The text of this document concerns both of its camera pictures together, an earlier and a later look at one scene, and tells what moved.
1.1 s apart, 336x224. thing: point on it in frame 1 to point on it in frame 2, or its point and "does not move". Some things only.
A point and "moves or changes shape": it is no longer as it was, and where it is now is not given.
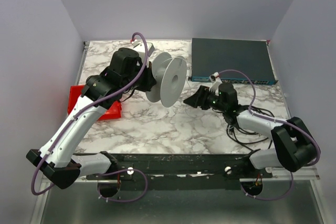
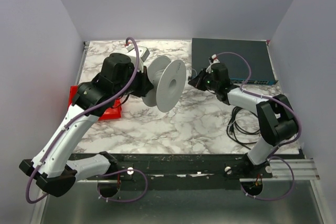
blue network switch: (251, 56) does not move
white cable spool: (170, 74) moves or changes shape
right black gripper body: (200, 97) to (200, 79)
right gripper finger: (196, 99) to (197, 82)
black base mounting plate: (181, 171) does not move
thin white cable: (190, 95) to (196, 73)
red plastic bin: (115, 111) does not move
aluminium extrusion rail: (306, 173) does not move
